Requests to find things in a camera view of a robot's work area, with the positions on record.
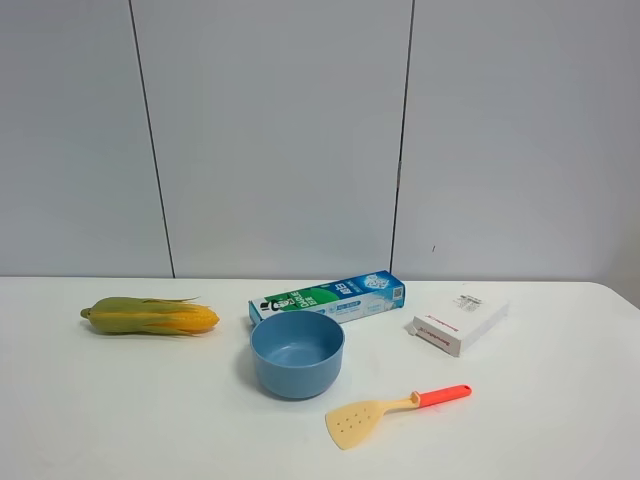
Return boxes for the blue green toothpaste box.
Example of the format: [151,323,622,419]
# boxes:
[248,270,406,325]

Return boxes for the yellow corn cob with husk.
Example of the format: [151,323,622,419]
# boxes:
[80,297,219,336]

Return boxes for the blue plastic bowl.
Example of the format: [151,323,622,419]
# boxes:
[250,311,346,400]

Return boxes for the white cardboard box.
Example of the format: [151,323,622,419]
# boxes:
[406,287,510,358]

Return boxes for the yellow spatula with orange handle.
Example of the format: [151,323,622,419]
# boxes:
[325,385,472,450]

